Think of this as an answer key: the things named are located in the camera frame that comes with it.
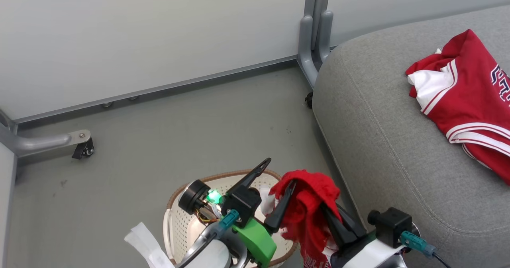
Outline black cable with teal connector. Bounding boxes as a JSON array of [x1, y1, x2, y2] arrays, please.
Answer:
[[400, 231, 453, 268], [178, 209, 240, 268]]

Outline grey metal partition base rail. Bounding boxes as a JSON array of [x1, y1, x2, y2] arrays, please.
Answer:
[[14, 55, 299, 125]]

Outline white folded tape strip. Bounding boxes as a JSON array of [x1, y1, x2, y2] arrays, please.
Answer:
[[124, 222, 176, 268]]

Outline red and white jersey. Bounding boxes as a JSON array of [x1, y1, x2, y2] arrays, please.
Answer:
[[406, 29, 510, 186]]

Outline white perforated laundry basket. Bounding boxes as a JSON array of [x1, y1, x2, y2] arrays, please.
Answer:
[[163, 169, 299, 268]]

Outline red knit garment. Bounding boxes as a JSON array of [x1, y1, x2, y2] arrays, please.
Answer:
[[260, 170, 344, 268]]

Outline grey fabric sofa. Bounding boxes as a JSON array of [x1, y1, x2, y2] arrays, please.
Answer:
[[312, 4, 510, 268]]

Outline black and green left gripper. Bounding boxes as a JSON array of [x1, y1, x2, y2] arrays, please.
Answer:
[[221, 158, 298, 268]]

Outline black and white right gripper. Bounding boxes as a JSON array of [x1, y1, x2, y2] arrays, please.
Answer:
[[320, 202, 408, 268]]

